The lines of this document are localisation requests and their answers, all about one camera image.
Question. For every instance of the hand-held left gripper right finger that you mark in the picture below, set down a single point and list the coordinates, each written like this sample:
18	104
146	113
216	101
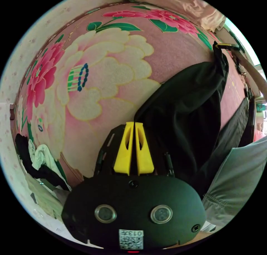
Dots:
144	161

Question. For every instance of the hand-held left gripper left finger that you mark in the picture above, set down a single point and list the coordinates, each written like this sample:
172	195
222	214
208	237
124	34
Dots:
123	159

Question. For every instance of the black pants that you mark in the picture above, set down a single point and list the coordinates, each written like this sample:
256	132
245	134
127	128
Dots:
183	117

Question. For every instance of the person's right forearm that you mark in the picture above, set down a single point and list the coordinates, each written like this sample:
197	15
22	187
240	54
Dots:
250	69

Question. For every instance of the person's left hand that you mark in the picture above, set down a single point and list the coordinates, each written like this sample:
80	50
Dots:
197	236

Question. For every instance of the bed with pink floral sheet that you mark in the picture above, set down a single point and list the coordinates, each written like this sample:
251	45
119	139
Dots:
171	50

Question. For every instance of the pink curtain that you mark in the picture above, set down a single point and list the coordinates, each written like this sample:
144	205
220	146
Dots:
173	2

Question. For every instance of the pile of clothes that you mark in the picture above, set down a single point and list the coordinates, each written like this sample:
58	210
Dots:
39	161

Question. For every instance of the person's body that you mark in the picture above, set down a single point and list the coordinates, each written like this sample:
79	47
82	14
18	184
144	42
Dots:
235	182

